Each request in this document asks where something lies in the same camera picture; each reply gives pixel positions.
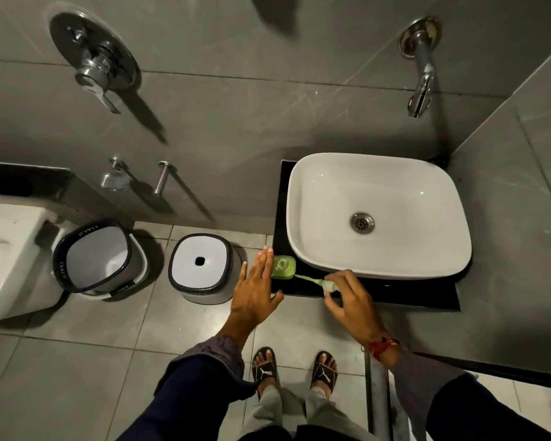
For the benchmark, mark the white stool with dark rim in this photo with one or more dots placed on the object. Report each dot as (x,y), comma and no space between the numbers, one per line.
(201,266)

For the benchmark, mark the person's right leg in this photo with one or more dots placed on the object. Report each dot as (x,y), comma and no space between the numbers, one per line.
(333,417)

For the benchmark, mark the green soap bottle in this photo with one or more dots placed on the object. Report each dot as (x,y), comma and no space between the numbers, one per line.
(283,268)

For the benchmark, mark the black left sandal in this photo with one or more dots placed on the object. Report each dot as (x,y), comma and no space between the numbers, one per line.
(265,372)

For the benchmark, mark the chrome sink drain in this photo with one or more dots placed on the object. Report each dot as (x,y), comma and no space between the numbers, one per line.
(362,223)

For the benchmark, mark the grey bucket with black rim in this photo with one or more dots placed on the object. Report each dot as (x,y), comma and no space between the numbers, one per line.
(96,259)

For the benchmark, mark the person's left middle finger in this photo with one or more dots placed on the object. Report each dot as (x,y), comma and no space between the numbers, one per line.
(261,270)

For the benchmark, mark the person's left little finger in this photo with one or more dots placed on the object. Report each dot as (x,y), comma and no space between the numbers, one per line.
(243,277)

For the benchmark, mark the person's left thumb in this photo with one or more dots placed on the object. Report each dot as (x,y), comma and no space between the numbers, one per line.
(275,300)

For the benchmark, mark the person's right forearm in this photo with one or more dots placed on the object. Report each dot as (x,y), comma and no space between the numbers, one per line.
(450,404)

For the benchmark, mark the white ceramic toilet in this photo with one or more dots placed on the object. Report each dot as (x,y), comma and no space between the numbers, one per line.
(9,261)

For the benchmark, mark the person's right thumb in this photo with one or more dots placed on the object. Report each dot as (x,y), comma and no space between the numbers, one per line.
(334,308)

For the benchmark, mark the person's left leg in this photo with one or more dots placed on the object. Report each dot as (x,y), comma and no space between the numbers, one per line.
(271,415)

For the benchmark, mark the chrome wall angle valve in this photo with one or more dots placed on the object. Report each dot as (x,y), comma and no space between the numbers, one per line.
(115,178)

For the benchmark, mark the chrome wall peg holder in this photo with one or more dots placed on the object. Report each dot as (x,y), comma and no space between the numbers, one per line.
(163,176)

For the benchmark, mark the black sandal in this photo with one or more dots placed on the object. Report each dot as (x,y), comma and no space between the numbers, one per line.
(325,372)
(265,372)

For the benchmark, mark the black right sandal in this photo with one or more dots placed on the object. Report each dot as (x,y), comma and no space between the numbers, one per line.
(325,372)

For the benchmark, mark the person's leg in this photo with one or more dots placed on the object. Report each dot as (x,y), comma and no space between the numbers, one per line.
(271,415)
(333,417)

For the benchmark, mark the person's left forearm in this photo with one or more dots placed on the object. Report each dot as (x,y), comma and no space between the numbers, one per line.
(197,385)

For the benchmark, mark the chrome round shower mixer valve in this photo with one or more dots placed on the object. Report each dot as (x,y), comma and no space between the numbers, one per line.
(94,59)

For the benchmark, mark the white ceramic sink basin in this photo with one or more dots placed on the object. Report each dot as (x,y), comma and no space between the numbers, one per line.
(395,192)

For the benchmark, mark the chrome wall faucet spout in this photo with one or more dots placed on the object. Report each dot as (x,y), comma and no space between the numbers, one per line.
(423,64)

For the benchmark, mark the red wrist thread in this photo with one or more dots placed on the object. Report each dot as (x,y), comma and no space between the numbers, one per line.
(382,346)

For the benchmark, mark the person's left hand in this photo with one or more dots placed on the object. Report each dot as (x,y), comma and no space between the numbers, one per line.
(252,303)

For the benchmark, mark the person's right hand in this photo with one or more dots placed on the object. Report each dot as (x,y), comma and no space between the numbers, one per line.
(360,312)

